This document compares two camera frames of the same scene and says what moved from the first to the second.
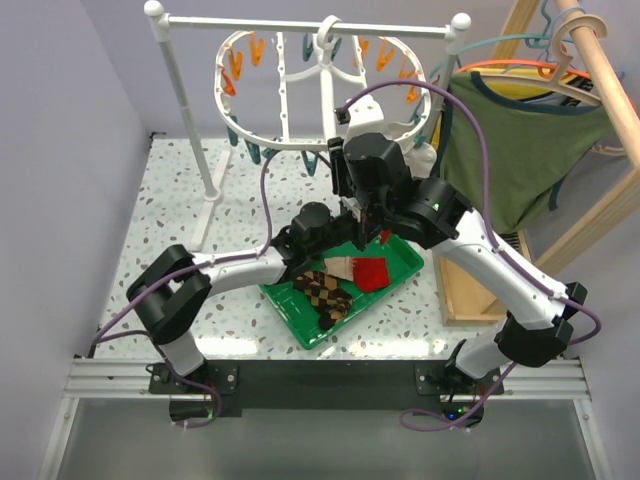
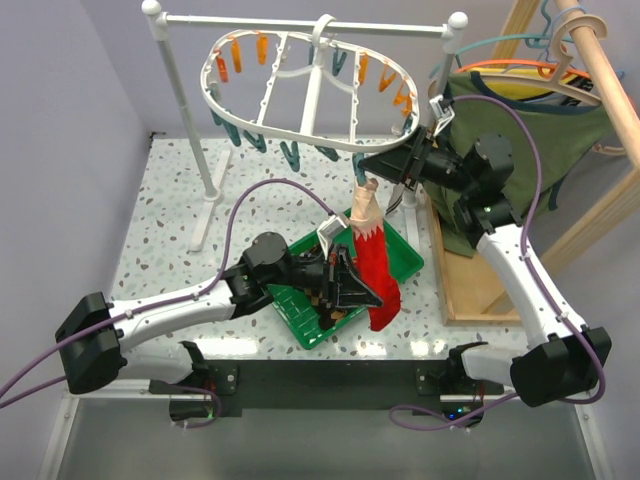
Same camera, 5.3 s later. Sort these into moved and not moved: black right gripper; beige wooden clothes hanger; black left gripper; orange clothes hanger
Moved: black right gripper; black left gripper
Not moved: orange clothes hanger; beige wooden clothes hanger
